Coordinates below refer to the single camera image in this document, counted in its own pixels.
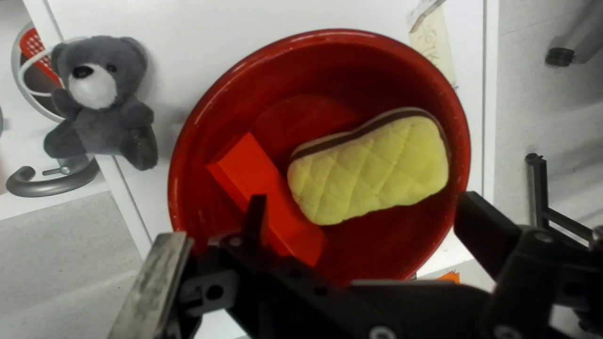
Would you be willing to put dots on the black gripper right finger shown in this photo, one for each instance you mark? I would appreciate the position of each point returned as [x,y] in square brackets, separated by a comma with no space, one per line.
[514,270]

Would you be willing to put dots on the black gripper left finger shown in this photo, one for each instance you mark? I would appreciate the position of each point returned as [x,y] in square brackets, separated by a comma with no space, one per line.
[156,288]

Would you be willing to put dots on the yellow quilted plushy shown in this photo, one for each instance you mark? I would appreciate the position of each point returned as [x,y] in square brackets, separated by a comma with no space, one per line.
[369,170]

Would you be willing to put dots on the red bowl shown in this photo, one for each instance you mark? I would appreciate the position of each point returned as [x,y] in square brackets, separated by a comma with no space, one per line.
[376,251]

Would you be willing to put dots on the orange floor tape marker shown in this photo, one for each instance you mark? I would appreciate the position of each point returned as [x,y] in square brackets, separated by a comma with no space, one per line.
[448,275]

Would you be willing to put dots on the orange block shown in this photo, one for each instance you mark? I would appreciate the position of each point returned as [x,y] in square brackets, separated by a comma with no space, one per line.
[250,172]

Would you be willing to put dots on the grey teddy bear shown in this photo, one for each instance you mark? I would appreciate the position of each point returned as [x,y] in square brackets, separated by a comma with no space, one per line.
[99,119]

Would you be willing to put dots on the white cabinet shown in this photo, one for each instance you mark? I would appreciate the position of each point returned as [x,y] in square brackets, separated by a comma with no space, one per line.
[188,38]

